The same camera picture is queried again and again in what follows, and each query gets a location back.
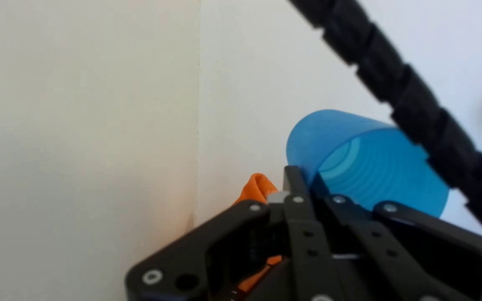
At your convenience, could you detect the blue plastic cup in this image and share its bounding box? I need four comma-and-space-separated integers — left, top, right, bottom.
284, 109, 450, 221

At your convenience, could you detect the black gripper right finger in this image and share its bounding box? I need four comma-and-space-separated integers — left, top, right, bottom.
308, 173, 482, 301

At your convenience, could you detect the orange cloth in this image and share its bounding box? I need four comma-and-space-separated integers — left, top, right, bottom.
234, 173, 281, 208

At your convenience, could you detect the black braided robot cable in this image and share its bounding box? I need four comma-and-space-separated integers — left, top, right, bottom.
286, 0, 482, 243

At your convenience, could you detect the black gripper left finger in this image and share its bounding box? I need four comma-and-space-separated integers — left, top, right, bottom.
124, 164, 334, 301

